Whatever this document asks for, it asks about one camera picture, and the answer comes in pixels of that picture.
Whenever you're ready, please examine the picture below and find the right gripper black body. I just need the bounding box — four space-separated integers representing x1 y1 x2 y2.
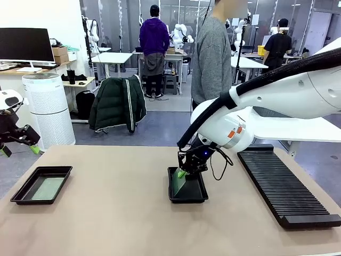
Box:
186 138 215 168

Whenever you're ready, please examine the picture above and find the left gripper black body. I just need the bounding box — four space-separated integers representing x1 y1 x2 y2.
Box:
0 110 19 139

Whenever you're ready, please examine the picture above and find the green circuit board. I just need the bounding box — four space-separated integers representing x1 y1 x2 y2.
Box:
31 177 66 201
170 167 191 199

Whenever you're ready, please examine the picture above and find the black ESD tray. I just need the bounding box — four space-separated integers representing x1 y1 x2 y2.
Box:
167 166 209 204
10 165 74 205

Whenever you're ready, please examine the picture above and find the white cylindrical air purifier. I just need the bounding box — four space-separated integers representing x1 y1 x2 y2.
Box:
22 73 76 153

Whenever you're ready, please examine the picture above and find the white wood-top office desk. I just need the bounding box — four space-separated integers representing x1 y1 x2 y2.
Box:
0 61 71 135

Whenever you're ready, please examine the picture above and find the black backpack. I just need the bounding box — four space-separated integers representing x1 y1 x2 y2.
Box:
75 90 96 120

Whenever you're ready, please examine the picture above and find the black tumbler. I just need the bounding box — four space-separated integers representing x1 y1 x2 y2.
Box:
66 68 77 85

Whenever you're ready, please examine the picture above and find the black cloth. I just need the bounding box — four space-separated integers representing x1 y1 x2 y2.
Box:
61 74 88 82

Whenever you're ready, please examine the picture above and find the grey step stool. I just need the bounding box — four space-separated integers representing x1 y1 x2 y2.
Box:
163 74 178 95

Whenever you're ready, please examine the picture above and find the office chair with metal base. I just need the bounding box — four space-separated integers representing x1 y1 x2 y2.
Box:
100 122 139 134

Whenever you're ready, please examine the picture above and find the black computer monitor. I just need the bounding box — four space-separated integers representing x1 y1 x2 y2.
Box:
0 27 56 73

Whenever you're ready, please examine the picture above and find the brown cardboard box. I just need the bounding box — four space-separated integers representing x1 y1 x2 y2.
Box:
52 46 68 57
54 54 70 65

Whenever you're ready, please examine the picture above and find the small wooden side desk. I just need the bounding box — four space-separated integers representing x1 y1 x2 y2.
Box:
62 76 96 123

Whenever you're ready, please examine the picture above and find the dark green puffer jacket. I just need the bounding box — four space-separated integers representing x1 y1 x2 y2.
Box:
88 74 147 133

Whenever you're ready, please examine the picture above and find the black slotted board rack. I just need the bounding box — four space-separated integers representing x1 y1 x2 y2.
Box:
236 143 341 230

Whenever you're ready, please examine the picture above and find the person in grey sweater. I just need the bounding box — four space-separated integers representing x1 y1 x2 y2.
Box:
190 0 250 107

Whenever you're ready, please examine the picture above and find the white background table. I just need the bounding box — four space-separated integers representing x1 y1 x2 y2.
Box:
231 56 269 83

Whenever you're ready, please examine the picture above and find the large white table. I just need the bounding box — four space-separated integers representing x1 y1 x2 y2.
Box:
250 106 341 158

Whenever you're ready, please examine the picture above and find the white standing desk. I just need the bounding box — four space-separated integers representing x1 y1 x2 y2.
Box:
91 52 133 79

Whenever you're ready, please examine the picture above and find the person in purple hoodie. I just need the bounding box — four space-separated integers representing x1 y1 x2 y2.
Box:
139 4 171 99

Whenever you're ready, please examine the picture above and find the person in black clothes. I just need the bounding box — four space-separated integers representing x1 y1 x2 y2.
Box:
263 18 293 74

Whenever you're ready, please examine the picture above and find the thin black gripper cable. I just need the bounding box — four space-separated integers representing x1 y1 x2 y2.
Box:
210 148 234 181

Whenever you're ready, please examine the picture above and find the thin black hanging cable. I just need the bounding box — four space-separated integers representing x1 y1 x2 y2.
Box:
190 0 213 147

